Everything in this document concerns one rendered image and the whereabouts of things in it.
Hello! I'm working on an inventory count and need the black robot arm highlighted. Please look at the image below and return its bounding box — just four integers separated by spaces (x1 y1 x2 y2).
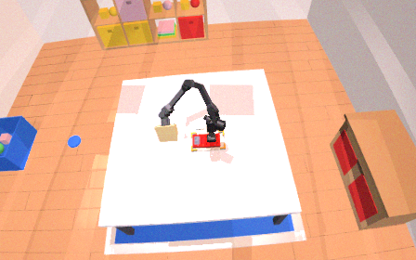
157 78 226 132

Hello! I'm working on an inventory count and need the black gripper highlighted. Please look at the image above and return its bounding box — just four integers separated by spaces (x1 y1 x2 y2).
206 125 216 143

